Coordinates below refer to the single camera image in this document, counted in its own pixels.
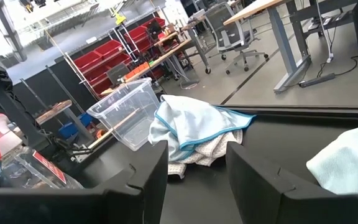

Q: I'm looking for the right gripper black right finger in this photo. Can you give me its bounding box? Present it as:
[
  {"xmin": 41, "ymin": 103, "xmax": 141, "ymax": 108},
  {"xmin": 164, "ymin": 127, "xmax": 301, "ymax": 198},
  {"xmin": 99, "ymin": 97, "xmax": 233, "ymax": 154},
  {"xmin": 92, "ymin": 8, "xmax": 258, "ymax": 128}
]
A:
[{"xmin": 226, "ymin": 142, "xmax": 358, "ymax": 224}]

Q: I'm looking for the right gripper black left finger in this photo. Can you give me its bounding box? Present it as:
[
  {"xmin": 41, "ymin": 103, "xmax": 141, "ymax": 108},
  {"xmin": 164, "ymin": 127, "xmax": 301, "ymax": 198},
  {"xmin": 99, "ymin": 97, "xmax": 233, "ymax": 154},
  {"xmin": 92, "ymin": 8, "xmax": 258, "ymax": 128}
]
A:
[{"xmin": 0, "ymin": 140, "xmax": 169, "ymax": 224}]

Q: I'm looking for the light blue microfiber towel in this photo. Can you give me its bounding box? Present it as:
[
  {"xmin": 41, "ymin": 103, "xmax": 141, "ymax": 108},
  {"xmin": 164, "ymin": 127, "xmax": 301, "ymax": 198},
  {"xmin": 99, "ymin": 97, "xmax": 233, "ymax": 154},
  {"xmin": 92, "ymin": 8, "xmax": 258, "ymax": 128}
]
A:
[
  {"xmin": 147, "ymin": 94, "xmax": 257, "ymax": 162},
  {"xmin": 306, "ymin": 123, "xmax": 358, "ymax": 196}
]

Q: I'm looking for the white waffle microfiber towel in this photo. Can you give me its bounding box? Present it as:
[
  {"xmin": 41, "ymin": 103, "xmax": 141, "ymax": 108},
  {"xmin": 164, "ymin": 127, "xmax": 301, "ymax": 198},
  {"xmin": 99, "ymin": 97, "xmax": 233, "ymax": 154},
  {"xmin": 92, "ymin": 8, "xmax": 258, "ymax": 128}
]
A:
[{"xmin": 167, "ymin": 129, "xmax": 244, "ymax": 180}]

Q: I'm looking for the blue crate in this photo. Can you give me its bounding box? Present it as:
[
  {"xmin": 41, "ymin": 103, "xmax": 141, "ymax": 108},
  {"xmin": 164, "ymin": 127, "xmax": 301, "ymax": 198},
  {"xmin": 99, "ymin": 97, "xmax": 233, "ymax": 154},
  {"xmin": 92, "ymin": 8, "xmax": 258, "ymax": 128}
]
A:
[{"xmin": 57, "ymin": 112, "xmax": 94, "ymax": 139}]

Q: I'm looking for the small wooden top table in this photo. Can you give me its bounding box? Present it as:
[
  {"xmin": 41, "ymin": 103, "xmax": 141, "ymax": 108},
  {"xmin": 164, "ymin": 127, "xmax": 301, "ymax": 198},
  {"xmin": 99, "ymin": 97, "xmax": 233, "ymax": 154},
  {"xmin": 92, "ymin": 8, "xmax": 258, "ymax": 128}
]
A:
[{"xmin": 35, "ymin": 99, "xmax": 94, "ymax": 141}]

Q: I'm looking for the clear plastic bin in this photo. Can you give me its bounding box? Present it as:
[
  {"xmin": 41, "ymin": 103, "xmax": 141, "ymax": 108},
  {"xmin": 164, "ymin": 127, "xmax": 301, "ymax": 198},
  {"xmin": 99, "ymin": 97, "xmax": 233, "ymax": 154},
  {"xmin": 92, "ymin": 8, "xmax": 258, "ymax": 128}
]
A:
[{"xmin": 86, "ymin": 77, "xmax": 161, "ymax": 152}]

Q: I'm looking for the black power strip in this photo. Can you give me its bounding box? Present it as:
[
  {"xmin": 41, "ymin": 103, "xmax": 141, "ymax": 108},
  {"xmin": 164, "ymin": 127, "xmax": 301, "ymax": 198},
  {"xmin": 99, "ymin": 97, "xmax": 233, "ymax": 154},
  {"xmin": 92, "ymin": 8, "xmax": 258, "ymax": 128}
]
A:
[{"xmin": 298, "ymin": 73, "xmax": 337, "ymax": 88}]

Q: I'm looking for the red storage bin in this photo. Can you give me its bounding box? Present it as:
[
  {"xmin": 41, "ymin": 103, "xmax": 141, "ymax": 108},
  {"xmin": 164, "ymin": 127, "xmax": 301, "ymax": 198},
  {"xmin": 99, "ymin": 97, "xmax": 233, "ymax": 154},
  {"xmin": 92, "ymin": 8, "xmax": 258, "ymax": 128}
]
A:
[
  {"xmin": 94, "ymin": 39, "xmax": 124, "ymax": 59},
  {"xmin": 123, "ymin": 25, "xmax": 149, "ymax": 43},
  {"xmin": 73, "ymin": 50, "xmax": 103, "ymax": 73},
  {"xmin": 141, "ymin": 17, "xmax": 167, "ymax": 30}
]

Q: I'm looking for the grey leg wooden desk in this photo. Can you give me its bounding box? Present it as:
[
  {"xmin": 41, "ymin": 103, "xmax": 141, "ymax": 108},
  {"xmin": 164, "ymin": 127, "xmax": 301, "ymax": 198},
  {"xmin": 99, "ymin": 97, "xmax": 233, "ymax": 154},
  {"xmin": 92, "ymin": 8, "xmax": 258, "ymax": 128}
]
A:
[{"xmin": 223, "ymin": 0, "xmax": 358, "ymax": 94}]

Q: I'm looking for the wooden top workbench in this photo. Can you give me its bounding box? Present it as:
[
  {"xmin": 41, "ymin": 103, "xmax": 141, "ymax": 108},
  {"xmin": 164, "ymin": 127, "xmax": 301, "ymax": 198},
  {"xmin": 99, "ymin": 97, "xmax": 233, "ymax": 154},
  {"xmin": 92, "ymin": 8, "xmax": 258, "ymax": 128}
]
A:
[{"xmin": 99, "ymin": 30, "xmax": 213, "ymax": 97}]

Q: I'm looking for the grey mesh office chair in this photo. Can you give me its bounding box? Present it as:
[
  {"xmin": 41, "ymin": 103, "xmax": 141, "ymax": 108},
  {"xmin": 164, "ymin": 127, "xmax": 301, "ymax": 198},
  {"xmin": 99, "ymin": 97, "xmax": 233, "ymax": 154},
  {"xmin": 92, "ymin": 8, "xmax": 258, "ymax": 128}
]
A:
[{"xmin": 203, "ymin": 2, "xmax": 269, "ymax": 75}]

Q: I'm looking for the yellow clamp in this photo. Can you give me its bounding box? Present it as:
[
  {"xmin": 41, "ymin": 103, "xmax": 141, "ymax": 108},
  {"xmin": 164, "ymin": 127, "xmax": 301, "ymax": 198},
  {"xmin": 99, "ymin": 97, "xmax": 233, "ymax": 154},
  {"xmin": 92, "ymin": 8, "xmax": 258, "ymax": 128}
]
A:
[{"xmin": 109, "ymin": 7, "xmax": 127, "ymax": 26}]

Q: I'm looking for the metal wire shelf rack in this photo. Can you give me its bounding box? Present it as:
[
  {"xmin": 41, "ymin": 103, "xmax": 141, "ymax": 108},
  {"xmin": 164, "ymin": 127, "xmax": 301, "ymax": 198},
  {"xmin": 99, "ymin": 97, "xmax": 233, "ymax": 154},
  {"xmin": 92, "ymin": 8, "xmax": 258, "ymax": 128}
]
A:
[{"xmin": 44, "ymin": 6, "xmax": 167, "ymax": 100}]

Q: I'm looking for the black floor cable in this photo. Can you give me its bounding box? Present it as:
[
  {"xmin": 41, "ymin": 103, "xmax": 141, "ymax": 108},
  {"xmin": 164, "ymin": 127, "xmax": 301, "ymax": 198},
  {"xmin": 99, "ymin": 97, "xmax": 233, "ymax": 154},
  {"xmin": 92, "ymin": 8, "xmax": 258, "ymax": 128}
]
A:
[{"xmin": 317, "ymin": 55, "xmax": 358, "ymax": 78}]

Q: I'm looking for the white hanging cable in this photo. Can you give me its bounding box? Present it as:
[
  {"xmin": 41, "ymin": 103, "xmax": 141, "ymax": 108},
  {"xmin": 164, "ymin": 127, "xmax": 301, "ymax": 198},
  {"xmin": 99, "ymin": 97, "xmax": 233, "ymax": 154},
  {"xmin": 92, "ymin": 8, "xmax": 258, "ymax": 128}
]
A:
[{"xmin": 317, "ymin": 0, "xmax": 335, "ymax": 63}]

